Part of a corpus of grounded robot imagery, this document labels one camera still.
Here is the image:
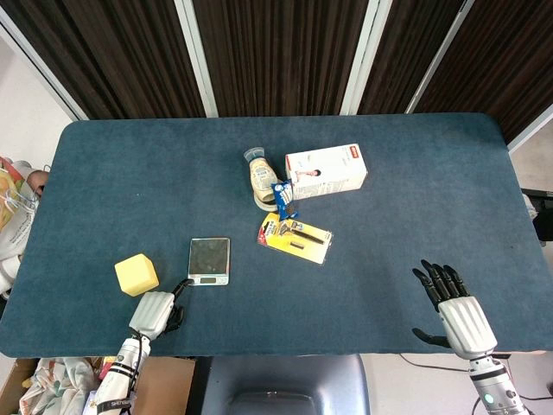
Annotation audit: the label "beige sauce bottle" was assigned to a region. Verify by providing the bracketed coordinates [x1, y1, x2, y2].
[242, 146, 284, 201]

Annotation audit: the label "yellow foam cube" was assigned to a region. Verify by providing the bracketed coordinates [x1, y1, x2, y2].
[114, 253, 161, 297]

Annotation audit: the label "white plastic bags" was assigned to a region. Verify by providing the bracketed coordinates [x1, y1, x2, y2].
[0, 156, 51, 300]

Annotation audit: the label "white cardboard box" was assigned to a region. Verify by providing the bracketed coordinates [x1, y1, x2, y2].
[284, 143, 369, 201]

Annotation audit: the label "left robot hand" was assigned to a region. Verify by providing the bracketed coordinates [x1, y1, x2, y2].
[128, 278, 194, 342]

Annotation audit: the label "dark folding screen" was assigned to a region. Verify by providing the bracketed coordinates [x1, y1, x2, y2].
[0, 0, 553, 151]

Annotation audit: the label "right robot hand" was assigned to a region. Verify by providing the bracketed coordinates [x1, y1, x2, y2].
[411, 259, 499, 360]

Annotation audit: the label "blue cookie packet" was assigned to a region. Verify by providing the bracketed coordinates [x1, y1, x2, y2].
[270, 179, 300, 219]

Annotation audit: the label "black cable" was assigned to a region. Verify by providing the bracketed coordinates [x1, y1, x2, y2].
[398, 353, 553, 403]

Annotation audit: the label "brown cardboard box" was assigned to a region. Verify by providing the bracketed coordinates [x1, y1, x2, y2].
[0, 356, 196, 415]

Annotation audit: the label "razor in yellow blister pack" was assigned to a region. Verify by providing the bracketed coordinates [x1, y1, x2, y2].
[257, 212, 334, 265]

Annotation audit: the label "floral patterned cloth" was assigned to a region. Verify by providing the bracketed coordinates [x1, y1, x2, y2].
[18, 356, 103, 415]

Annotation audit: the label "small digital scale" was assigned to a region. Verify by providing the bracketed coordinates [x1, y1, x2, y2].
[187, 236, 232, 287]

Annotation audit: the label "roll of beige tape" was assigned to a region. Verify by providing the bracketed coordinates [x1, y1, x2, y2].
[252, 192, 282, 212]

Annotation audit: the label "black equipment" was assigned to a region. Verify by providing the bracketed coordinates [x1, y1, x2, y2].
[519, 188, 553, 247]

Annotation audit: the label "blue table cloth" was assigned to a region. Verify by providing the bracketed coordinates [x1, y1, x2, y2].
[0, 112, 553, 359]

